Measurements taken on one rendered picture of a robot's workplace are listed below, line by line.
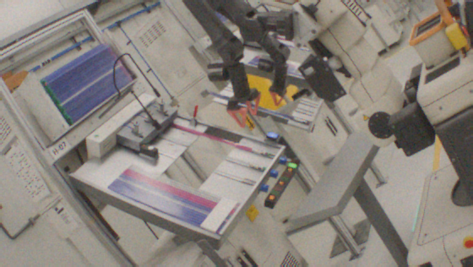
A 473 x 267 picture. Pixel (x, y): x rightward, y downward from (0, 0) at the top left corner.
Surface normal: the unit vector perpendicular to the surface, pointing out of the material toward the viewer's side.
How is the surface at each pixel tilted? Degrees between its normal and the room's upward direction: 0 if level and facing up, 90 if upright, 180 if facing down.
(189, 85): 90
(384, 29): 90
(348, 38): 90
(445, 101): 90
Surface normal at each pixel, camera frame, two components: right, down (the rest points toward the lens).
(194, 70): -0.40, 0.45
